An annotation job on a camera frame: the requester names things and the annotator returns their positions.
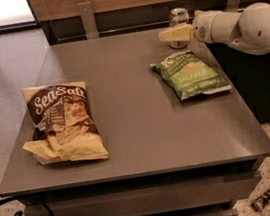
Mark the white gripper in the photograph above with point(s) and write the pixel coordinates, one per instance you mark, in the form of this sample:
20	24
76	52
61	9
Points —
201	29

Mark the green white 7up can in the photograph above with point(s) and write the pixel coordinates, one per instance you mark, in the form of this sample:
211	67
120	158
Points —
178	16

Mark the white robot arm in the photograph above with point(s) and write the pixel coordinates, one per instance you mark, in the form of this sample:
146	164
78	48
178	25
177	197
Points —
247	31

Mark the green jalapeno chip bag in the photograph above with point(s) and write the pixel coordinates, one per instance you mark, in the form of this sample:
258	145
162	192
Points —
189	76

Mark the yellow brown sea salt chip bag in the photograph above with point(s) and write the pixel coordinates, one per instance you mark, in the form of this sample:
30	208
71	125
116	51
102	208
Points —
63	127

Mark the grey table drawer unit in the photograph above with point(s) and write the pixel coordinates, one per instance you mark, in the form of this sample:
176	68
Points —
185	195

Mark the left metal bracket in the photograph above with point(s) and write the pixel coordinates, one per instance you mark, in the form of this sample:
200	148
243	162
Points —
88	20

